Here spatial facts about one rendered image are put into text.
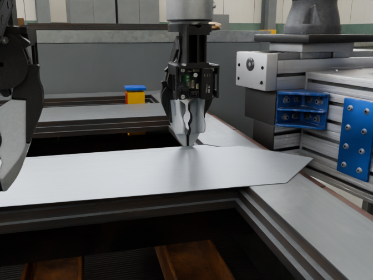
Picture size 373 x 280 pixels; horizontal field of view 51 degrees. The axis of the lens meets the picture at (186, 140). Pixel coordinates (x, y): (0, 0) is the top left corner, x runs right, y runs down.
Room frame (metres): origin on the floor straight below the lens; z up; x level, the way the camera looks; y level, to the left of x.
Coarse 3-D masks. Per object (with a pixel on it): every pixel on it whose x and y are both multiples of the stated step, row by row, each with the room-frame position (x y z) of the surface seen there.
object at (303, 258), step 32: (64, 128) 0.86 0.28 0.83; (96, 128) 0.88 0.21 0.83; (128, 128) 0.89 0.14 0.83; (160, 128) 0.91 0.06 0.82; (0, 160) 0.59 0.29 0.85; (192, 192) 0.48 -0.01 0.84; (224, 192) 0.49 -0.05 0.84; (0, 224) 0.41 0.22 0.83; (32, 224) 0.42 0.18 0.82; (64, 224) 0.43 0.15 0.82; (256, 224) 0.41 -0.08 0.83; (288, 224) 0.37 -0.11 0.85; (288, 256) 0.35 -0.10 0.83; (320, 256) 0.31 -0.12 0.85
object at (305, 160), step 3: (291, 156) 0.60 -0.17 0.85; (294, 156) 0.60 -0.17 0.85; (297, 156) 0.60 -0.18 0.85; (300, 156) 0.60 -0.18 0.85; (303, 156) 0.60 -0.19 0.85; (297, 159) 0.58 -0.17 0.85; (300, 159) 0.58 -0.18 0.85; (303, 159) 0.58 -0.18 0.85; (306, 159) 0.58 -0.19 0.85; (309, 159) 0.58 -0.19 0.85; (300, 162) 0.57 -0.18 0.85; (303, 162) 0.57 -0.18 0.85; (306, 162) 0.57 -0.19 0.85; (309, 162) 0.57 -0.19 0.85
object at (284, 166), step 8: (256, 152) 0.62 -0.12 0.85; (264, 152) 0.62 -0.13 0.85; (272, 152) 0.62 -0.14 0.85; (280, 152) 0.62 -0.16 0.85; (264, 160) 0.58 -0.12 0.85; (272, 160) 0.58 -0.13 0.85; (280, 160) 0.58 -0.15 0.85; (288, 160) 0.58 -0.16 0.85; (296, 160) 0.58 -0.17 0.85; (272, 168) 0.54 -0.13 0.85; (280, 168) 0.54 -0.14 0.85; (288, 168) 0.54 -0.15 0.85; (296, 168) 0.54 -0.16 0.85; (280, 176) 0.51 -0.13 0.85; (288, 176) 0.51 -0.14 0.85
